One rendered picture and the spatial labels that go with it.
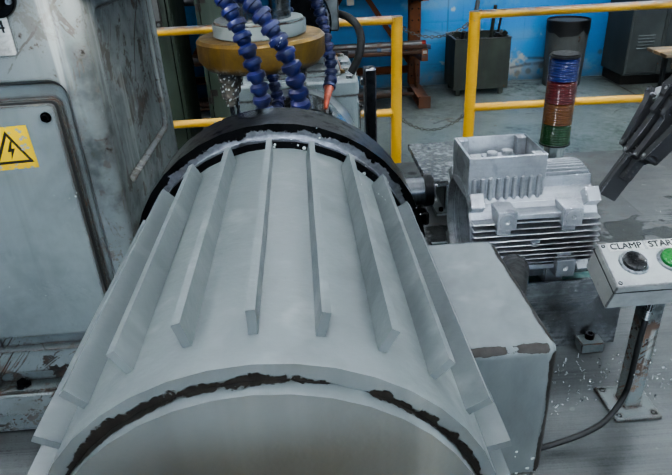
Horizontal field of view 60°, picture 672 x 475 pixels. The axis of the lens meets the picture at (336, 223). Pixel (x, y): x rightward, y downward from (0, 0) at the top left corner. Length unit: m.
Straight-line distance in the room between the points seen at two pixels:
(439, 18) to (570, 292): 5.06
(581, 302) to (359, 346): 0.89
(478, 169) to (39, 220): 0.61
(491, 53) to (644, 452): 4.88
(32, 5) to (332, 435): 0.62
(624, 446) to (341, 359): 0.80
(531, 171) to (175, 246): 0.74
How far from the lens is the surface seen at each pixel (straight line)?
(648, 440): 0.98
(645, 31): 6.15
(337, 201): 0.28
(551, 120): 1.30
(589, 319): 1.09
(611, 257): 0.83
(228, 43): 0.81
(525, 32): 6.20
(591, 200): 0.97
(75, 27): 0.73
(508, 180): 0.93
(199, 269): 0.22
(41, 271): 0.85
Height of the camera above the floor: 1.47
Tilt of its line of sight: 27 degrees down
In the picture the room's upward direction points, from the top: 3 degrees counter-clockwise
